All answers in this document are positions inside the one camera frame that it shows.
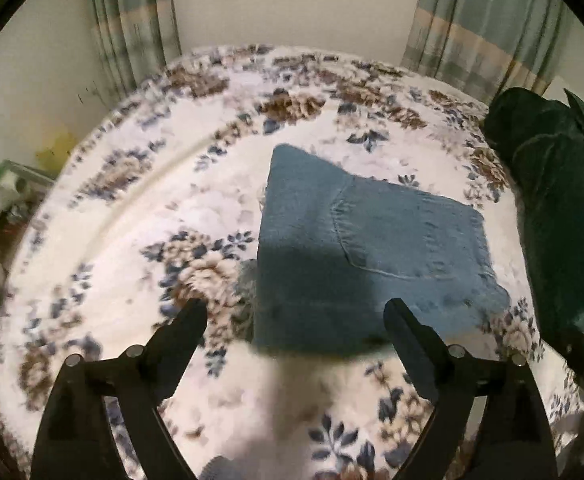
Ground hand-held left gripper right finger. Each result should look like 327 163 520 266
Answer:
383 298 559 480

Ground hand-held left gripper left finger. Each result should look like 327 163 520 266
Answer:
30 298 209 480

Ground blue denim pants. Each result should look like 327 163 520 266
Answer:
252 144 512 358

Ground floral bedspread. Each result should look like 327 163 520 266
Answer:
0 44 584 480

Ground dark green velvet blanket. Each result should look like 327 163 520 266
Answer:
482 87 584 336

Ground brown bedside cabinet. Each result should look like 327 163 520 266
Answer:
0 200 42 276

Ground green striped curtain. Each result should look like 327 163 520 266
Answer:
88 0 183 96
401 0 575 106

